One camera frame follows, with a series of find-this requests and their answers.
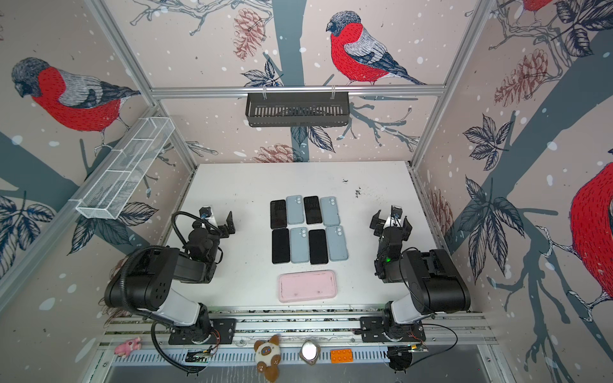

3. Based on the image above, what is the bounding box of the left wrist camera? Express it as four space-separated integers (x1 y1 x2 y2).
203 215 219 228

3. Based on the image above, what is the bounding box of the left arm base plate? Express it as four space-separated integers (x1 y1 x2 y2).
169 319 236 346

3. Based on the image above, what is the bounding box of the brown white plush toy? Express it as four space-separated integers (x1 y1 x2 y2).
254 334 282 382

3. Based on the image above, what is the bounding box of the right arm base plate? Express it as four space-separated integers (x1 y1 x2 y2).
354 316 426 343

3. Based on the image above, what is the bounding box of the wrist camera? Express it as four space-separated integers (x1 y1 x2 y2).
203 215 219 228
385 215 402 228

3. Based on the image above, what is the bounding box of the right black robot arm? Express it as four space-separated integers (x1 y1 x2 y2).
360 206 471 343

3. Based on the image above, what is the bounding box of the black wire wall basket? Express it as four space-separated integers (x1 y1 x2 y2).
245 92 350 128

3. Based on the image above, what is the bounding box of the pink phone case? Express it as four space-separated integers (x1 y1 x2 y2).
278 270 338 303

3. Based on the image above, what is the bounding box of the pink pig toy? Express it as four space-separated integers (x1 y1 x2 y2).
114 337 142 357

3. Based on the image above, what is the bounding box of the light blue phone case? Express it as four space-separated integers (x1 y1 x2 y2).
320 196 341 227
290 227 310 263
286 195 305 225
325 226 349 262

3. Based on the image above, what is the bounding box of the orange block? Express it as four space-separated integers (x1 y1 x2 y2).
330 349 354 364

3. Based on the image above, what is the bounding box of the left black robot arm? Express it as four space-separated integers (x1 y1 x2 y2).
104 207 237 375

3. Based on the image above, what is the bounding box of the white wire wall basket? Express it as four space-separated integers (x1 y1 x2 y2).
76 116 175 220

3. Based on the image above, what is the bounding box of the blue phone black screen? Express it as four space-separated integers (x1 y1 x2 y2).
271 228 291 264

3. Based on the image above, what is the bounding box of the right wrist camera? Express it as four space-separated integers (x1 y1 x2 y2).
385 215 402 228

